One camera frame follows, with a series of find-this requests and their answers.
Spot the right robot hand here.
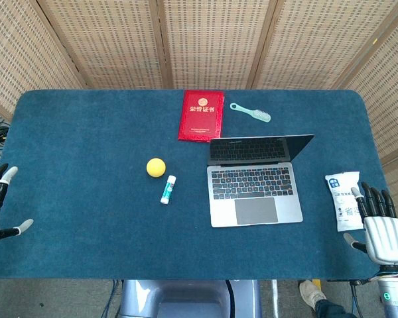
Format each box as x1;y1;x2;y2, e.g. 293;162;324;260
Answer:
343;181;398;266

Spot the grey laptop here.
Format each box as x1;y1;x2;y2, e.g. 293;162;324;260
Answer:
206;134;316;229

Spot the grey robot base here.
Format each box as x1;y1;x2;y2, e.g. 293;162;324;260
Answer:
118;280;263;318

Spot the white wet wipes packet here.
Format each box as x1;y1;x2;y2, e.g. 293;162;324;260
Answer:
324;171;365;233

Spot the person leg in jeans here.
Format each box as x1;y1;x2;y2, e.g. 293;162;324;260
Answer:
314;299;356;318

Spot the white shoe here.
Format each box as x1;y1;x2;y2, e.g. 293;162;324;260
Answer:
298;280;328;311

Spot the blue table cloth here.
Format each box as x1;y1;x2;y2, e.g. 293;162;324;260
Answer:
0;88;387;281

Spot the yellow foam ball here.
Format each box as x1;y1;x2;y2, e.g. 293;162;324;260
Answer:
146;158;167;178

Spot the white green glue stick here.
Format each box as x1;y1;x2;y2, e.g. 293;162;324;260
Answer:
160;175;177;205

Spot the mint green brush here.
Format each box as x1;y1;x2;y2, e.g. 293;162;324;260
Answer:
229;102;272;124

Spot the red certificate book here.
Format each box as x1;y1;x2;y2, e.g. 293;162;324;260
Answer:
177;89;226;144

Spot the blue cable under table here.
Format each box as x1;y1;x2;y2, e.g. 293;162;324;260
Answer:
104;280;124;318

